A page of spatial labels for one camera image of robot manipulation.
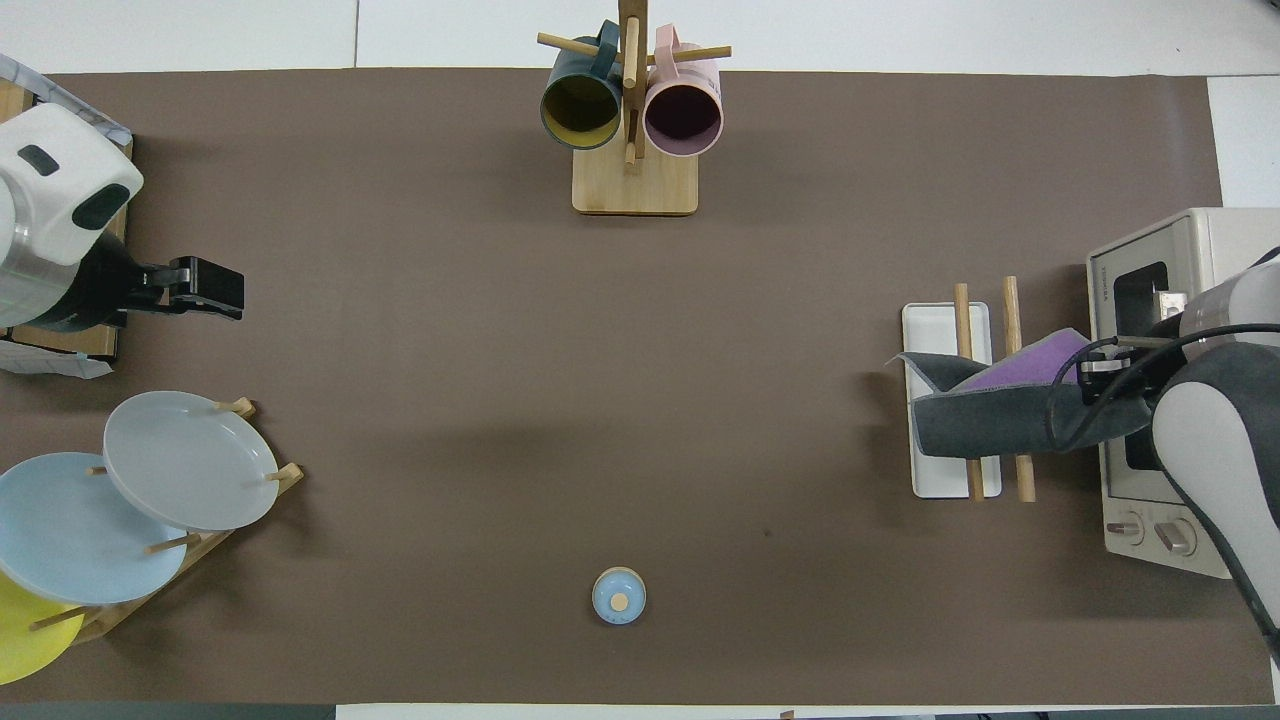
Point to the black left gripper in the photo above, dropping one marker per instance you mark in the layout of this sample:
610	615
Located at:
110	290

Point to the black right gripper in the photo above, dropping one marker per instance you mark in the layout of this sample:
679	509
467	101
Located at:
1130	365

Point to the purple and grey towel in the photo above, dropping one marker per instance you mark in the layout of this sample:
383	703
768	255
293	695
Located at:
1000	420

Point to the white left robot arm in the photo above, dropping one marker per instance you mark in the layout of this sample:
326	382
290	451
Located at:
50	200

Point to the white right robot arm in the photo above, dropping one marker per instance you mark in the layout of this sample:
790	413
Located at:
1210	450

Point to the white towel rack wooden bars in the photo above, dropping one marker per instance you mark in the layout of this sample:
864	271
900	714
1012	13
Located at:
935	325

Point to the wooden plate rack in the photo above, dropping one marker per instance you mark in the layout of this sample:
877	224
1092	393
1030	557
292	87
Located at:
200	548

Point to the cream toaster oven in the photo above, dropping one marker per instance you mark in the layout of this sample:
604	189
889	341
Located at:
1200	240

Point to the marble patterned sheet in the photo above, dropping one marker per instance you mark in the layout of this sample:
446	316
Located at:
60	365

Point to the grey plate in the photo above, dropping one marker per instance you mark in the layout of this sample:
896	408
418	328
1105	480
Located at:
190	460

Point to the light blue plate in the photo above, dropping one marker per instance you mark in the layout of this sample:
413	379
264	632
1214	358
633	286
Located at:
70	530

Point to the yellow plate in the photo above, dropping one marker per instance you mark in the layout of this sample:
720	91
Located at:
25	640

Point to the brown table mat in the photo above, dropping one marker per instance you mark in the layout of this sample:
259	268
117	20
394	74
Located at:
600	400

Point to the dark teal mug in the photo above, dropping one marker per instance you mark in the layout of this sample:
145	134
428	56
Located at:
580	105

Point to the wooden mug tree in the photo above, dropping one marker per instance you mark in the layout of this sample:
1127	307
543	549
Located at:
635	190

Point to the pink mug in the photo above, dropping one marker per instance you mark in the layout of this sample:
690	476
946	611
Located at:
685	115

